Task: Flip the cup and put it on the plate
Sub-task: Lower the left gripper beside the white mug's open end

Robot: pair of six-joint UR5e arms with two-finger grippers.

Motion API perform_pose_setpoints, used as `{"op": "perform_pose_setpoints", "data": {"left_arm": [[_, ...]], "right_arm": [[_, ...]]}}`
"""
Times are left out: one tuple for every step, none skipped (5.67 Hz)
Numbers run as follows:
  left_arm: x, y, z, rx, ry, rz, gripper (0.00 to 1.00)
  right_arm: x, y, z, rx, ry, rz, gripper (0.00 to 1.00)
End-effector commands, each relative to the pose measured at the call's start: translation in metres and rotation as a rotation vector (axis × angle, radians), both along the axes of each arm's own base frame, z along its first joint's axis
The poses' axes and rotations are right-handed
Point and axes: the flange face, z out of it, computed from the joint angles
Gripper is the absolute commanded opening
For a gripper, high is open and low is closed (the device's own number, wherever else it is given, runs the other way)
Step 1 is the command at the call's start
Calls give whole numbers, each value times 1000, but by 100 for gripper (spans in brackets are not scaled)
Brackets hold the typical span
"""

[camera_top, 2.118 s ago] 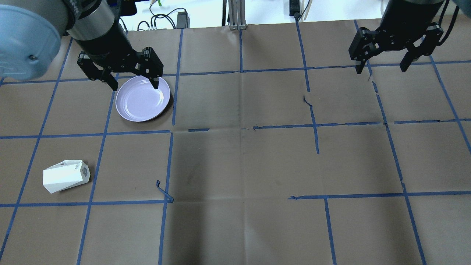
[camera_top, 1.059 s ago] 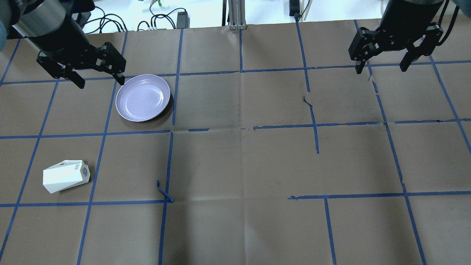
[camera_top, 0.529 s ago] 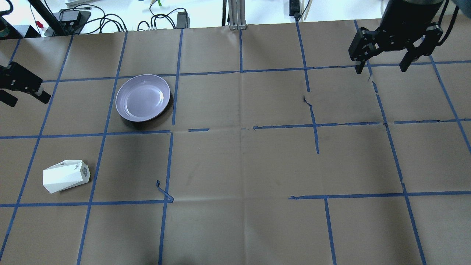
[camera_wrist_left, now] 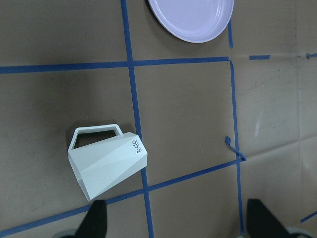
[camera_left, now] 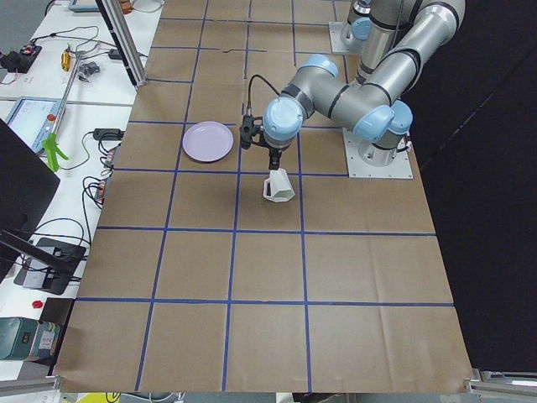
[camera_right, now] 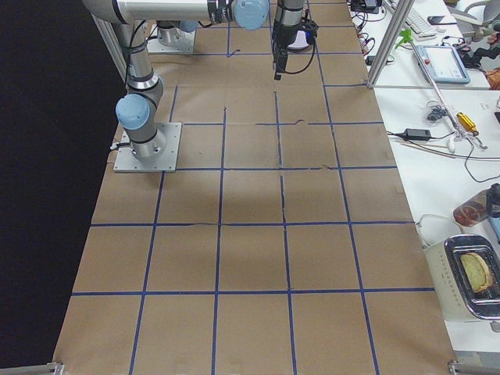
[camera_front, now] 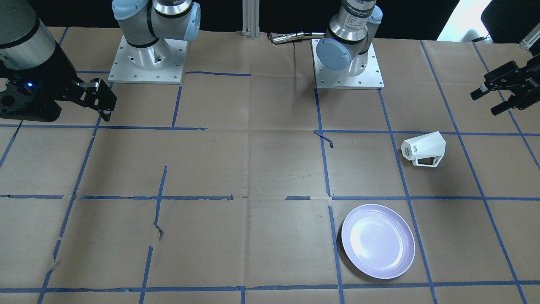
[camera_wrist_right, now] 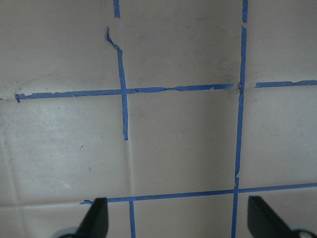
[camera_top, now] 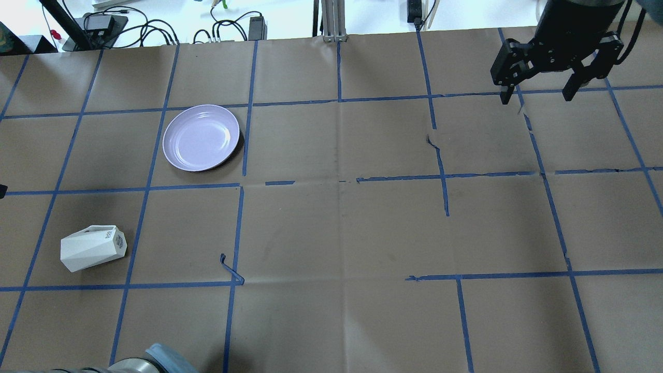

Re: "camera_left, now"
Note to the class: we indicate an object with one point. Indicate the black monitor stand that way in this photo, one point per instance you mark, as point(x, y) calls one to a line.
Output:
point(50, 265)

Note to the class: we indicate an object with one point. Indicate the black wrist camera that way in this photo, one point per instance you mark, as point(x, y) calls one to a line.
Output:
point(251, 132)

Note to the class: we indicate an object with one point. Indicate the green handled grabber stick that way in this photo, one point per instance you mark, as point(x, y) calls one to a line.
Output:
point(51, 148)

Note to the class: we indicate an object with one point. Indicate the black monitor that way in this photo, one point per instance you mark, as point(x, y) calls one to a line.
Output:
point(28, 185)

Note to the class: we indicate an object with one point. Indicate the lilac plate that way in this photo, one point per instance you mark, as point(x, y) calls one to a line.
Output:
point(207, 141)

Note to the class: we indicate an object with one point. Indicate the white faceted cup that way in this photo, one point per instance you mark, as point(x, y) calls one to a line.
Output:
point(277, 187)

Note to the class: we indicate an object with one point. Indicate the blue teach pendant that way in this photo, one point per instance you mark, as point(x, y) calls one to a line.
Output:
point(32, 119)

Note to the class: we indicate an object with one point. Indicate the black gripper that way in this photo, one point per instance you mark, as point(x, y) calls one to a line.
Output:
point(275, 150)

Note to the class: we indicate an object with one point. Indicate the yellow tool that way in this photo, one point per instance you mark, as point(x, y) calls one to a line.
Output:
point(65, 60)

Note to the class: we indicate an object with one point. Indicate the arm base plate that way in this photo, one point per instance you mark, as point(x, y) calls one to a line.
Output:
point(368, 161)
point(340, 38)

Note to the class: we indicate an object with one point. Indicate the brown paper table cover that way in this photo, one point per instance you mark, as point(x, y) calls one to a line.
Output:
point(195, 282)

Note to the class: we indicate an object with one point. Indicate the black power adapter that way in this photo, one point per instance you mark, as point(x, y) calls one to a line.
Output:
point(108, 134)

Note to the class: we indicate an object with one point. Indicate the green box device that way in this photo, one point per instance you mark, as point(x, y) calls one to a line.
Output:
point(26, 339)

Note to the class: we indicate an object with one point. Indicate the aluminium frame post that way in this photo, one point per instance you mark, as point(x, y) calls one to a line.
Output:
point(112, 14)

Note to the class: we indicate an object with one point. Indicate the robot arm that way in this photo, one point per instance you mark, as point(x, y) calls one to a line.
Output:
point(402, 38)
point(357, 28)

